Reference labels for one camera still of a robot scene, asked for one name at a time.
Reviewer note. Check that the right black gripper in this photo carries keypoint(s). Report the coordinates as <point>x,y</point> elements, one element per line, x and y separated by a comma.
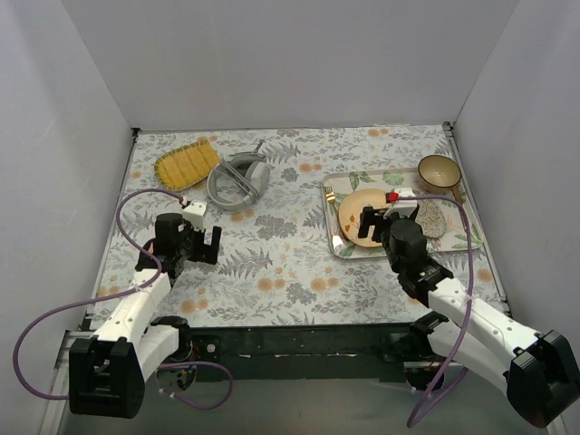
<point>376,222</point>

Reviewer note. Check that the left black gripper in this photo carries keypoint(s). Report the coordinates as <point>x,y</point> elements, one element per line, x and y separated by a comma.
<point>202,247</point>

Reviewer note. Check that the white grey gaming headphones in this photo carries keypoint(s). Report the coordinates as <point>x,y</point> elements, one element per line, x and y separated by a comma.
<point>248,170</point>

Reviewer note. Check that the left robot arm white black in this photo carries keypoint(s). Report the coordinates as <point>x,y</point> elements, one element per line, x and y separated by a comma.
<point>108,370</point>

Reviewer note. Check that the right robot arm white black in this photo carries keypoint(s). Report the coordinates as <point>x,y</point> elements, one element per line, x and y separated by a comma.
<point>537,371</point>

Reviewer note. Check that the beige bird plate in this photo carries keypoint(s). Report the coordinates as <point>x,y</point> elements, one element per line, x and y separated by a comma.
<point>350,210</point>

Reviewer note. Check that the leaf pattern serving tray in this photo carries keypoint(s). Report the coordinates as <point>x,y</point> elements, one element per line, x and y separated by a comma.
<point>339,185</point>

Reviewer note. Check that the floral table mat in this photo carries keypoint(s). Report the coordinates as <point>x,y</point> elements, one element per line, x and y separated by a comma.
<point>276,264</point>

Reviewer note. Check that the speckled oval plate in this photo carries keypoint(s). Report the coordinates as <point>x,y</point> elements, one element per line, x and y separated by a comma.
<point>431,219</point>

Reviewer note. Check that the yellow woven bamboo tray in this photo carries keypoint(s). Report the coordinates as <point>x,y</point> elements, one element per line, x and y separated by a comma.
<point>185,166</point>

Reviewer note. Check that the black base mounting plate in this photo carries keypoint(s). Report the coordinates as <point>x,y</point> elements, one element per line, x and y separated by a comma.
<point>306,352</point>

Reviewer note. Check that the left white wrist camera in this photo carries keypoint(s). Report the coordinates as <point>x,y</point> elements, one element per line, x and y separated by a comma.
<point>194,212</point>

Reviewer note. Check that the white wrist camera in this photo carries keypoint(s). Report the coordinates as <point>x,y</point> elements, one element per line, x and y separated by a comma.
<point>403,202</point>
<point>194,212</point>

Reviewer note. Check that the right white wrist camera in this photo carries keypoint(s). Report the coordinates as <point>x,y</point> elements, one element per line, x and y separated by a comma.
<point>403,202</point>

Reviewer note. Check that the brown bowl with handle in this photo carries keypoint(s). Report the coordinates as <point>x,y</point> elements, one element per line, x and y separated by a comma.
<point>440,175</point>

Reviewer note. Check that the aluminium frame rail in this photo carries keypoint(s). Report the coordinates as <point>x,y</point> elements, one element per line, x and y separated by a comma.
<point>69,338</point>

